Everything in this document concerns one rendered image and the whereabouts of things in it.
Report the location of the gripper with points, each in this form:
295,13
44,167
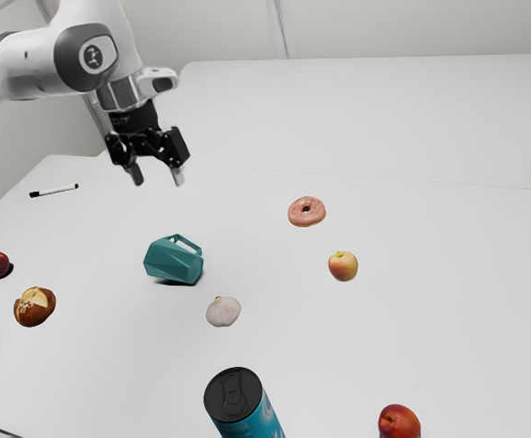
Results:
134,122

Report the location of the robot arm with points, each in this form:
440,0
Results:
23,64

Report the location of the teal faceted mug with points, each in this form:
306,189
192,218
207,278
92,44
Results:
173,261

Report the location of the white marker pen black cap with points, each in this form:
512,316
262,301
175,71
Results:
54,190

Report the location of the pink glazed donut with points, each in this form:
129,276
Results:
307,211

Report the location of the white garlic bulb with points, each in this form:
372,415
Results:
222,311

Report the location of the brown pretzel roll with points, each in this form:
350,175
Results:
34,306

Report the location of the yellow red apple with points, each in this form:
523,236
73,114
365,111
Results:
343,266

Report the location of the teal can black lid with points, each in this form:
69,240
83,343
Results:
242,408

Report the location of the red orange nectarine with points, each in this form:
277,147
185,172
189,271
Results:
398,422

